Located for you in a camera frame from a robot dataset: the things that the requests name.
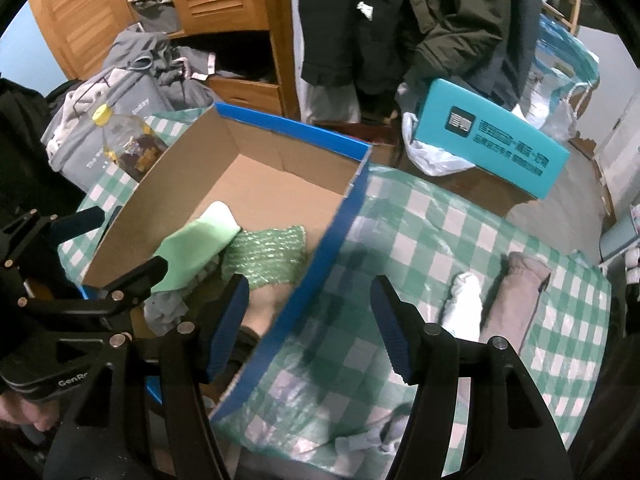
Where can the clear plastic storage bag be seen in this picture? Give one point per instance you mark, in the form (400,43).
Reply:
(555,85)

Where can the white sock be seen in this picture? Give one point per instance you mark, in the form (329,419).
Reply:
(462,305)

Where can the yellow-capped oil bottle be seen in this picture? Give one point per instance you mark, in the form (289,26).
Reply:
(130,145)

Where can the green bubble wrap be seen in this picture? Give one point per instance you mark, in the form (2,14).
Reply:
(270,255)

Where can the green checked tablecloth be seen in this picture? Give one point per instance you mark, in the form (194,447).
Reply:
(425,240)

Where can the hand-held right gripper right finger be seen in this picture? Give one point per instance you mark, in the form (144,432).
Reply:
(395,330)

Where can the light green cloth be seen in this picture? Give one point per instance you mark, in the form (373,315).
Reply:
(195,245)

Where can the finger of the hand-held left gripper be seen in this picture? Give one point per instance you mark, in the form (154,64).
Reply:
(135,280)
(75,222)

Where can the teal shoe box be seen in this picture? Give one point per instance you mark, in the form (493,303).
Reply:
(500,155)

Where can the blue cardboard box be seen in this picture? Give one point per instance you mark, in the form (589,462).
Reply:
(280,180)

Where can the folded grey clothes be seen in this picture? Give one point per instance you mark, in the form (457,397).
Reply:
(155,10)

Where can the brown cardboard box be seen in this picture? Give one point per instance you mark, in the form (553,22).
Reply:
(480,192)

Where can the white plastic carrier bag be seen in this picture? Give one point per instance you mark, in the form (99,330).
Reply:
(430,155)

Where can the person's left hand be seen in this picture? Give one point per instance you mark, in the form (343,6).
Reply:
(25,412)

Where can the olive hanging jacket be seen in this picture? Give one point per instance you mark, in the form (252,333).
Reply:
(450,20)

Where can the grey hoodie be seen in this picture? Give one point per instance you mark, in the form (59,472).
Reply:
(135,45)

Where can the grey sweatpants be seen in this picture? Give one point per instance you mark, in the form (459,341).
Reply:
(515,290)

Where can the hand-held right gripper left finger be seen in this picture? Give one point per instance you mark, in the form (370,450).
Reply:
(230,320)

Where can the white hanging garment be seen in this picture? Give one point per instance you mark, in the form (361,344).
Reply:
(330,105)

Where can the grey tote bag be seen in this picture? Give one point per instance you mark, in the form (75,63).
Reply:
(80,160)

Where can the blue-grey hanging jacket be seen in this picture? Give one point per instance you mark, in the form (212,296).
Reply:
(520,35)

